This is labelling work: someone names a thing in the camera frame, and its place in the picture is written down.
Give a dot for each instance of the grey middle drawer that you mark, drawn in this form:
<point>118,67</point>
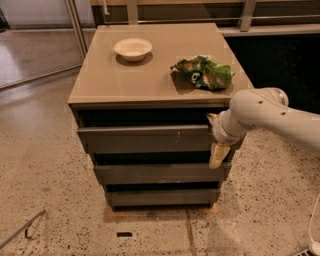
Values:
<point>161,173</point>

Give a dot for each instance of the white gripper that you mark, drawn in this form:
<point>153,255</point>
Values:
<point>218,134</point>

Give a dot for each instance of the grey metal rod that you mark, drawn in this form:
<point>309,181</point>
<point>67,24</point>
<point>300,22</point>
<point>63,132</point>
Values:
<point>24,228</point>

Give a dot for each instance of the green crumpled chip bag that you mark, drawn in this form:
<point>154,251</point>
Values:
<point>204,73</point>

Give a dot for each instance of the grey drawer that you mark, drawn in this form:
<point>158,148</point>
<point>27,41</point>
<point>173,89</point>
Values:
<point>166,197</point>
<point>161,173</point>
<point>146,139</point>

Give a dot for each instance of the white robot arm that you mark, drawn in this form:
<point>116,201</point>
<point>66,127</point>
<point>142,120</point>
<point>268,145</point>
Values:
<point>265,108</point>

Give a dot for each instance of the metal railing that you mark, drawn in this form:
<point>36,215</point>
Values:
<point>243,14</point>

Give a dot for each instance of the grey drawer cabinet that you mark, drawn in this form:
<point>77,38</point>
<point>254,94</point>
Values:
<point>112,92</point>

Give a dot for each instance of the white ceramic bowl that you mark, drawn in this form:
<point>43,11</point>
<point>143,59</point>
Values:
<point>133,49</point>

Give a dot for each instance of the grey top drawer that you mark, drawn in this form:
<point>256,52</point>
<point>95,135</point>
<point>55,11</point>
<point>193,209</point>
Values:
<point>146,139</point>

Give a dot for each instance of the grey bottom drawer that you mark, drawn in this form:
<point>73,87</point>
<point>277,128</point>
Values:
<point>166,197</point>

